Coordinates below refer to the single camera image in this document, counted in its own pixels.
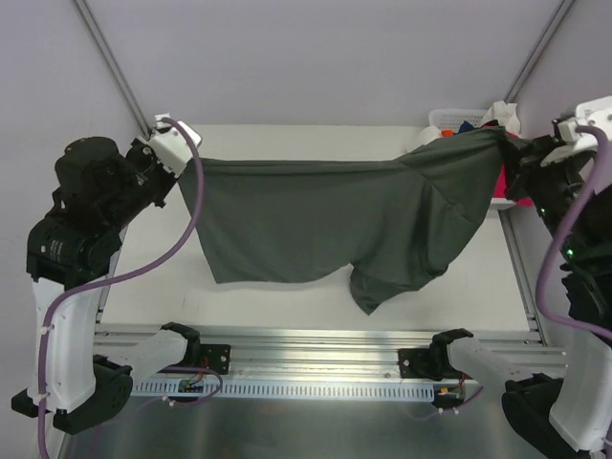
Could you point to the pink t shirt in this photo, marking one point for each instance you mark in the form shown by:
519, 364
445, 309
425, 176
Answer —
507, 183

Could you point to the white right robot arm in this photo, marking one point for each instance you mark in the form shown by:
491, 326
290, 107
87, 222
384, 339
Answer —
566, 416

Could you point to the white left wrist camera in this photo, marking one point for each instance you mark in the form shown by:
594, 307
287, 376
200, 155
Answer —
169, 146

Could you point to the white t shirt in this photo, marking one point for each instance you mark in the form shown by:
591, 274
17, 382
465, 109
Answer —
505, 114

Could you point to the white slotted cable duct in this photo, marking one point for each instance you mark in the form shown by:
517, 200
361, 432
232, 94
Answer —
288, 390

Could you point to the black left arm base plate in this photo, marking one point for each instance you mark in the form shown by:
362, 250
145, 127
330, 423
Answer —
215, 357

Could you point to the aluminium mounting rail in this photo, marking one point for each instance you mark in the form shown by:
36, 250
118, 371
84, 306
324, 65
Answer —
354, 355

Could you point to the white plastic laundry basket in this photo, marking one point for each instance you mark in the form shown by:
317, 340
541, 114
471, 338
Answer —
451, 119

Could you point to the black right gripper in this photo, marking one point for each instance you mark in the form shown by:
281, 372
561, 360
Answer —
518, 160

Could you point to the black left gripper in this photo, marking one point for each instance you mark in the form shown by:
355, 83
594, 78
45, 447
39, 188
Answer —
160, 182

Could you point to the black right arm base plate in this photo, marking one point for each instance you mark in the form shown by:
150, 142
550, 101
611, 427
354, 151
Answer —
423, 363

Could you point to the blue t shirt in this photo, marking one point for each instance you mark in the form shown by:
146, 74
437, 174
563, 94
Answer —
466, 127

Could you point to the dark grey t shirt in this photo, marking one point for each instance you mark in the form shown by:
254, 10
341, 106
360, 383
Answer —
396, 224

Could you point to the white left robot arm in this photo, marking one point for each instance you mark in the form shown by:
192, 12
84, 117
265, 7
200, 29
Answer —
100, 191

